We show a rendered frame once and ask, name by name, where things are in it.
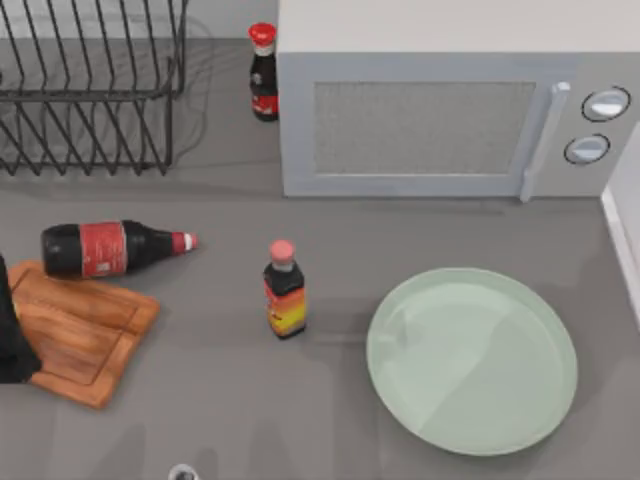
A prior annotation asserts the wooden cutting board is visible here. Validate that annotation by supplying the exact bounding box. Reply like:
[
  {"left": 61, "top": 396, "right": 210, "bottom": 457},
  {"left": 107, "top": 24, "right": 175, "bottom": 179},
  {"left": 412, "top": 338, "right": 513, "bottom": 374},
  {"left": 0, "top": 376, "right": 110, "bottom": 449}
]
[{"left": 6, "top": 259, "right": 162, "bottom": 410}]

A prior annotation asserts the microwave door handle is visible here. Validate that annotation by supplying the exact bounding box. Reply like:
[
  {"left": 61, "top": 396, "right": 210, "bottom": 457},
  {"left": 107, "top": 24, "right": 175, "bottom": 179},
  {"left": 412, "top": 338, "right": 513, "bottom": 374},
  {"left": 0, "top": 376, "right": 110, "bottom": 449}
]
[{"left": 519, "top": 82, "right": 572, "bottom": 204}]

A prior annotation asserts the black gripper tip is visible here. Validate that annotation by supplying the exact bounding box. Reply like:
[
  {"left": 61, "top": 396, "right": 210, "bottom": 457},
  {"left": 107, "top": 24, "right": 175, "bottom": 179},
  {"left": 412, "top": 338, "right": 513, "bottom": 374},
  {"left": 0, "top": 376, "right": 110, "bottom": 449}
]
[{"left": 0, "top": 254, "right": 43, "bottom": 385}]

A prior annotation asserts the dark wire dish rack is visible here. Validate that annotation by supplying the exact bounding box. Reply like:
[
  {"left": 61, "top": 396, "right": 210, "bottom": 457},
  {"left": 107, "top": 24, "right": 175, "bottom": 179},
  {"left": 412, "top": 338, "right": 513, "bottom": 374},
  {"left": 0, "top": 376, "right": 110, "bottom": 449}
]
[{"left": 0, "top": 0, "right": 191, "bottom": 177}]

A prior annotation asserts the white sink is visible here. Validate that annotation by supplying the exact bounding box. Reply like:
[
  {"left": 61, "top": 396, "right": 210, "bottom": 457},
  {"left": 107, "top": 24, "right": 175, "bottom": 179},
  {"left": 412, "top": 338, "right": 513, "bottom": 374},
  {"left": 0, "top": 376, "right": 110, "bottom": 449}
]
[{"left": 600, "top": 119, "right": 640, "bottom": 321}]

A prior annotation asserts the microwave door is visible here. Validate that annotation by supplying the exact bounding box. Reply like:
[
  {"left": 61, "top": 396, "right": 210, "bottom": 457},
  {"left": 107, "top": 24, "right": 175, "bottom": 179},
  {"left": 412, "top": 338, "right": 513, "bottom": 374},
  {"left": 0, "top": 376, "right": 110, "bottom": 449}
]
[{"left": 277, "top": 51, "right": 594, "bottom": 199}]

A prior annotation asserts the small dark red-capped bottle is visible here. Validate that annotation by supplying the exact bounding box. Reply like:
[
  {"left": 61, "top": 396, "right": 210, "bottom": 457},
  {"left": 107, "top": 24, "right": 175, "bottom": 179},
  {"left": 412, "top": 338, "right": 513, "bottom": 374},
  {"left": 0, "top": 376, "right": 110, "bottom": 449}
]
[{"left": 247, "top": 22, "right": 280, "bottom": 123}]

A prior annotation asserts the large microwave knob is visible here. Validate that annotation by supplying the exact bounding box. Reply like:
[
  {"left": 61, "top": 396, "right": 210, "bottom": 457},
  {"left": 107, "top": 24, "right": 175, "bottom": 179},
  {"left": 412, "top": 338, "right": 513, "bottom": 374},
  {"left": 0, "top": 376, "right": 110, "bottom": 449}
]
[{"left": 580, "top": 85, "right": 632, "bottom": 123}]

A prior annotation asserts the dark bottle orange yellow label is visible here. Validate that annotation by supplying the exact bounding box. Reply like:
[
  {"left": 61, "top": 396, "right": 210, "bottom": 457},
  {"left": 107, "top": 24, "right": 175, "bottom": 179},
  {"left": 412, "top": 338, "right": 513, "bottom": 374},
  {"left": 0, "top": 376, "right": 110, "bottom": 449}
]
[{"left": 262, "top": 239, "right": 308, "bottom": 341}]

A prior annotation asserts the pale green plate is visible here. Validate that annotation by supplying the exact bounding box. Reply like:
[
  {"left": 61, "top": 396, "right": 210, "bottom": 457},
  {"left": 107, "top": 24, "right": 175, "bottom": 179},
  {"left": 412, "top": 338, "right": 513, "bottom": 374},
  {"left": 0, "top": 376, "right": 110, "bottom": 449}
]
[{"left": 365, "top": 267, "right": 580, "bottom": 457}]

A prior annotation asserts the large dark red-label bottle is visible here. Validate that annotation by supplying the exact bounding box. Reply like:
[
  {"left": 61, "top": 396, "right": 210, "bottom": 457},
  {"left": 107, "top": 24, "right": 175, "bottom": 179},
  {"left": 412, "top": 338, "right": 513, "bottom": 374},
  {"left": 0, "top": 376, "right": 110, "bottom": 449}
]
[{"left": 40, "top": 219, "right": 202, "bottom": 278}]

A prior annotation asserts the pale microwave oven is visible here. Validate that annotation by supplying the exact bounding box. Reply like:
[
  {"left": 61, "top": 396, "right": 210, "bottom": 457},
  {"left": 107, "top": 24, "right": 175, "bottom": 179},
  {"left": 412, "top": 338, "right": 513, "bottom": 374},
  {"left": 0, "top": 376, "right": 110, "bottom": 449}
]
[{"left": 276, "top": 0, "right": 640, "bottom": 204}]

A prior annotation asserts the small microwave knob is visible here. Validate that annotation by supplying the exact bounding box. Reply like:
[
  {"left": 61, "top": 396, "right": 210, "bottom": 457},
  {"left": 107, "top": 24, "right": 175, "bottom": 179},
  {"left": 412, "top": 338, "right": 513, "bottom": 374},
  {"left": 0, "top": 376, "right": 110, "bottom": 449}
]
[{"left": 563, "top": 133, "right": 612, "bottom": 165}]

